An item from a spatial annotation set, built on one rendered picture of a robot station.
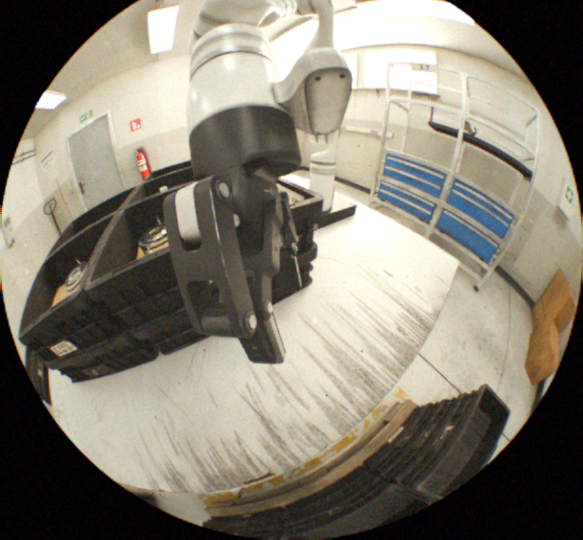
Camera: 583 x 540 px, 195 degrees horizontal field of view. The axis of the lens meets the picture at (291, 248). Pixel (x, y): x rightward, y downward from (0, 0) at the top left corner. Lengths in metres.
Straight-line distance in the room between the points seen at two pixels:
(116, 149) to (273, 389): 3.69
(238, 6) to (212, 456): 0.56
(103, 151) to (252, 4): 3.67
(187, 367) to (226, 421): 0.13
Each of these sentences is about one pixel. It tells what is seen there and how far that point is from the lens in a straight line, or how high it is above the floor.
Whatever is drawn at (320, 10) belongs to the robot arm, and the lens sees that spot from 0.49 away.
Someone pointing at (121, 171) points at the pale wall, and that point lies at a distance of 3.68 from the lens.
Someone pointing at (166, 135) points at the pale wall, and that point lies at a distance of 3.55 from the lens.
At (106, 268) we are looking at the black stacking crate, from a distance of 0.34.
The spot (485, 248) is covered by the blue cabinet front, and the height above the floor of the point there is 0.43.
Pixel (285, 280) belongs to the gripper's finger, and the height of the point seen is 0.90.
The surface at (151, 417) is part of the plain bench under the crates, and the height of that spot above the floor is 0.70.
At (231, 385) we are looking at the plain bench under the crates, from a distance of 0.36.
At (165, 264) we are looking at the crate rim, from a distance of 0.23.
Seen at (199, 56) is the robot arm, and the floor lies 1.11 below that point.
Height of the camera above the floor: 1.04
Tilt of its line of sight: 40 degrees down
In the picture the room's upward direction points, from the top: straight up
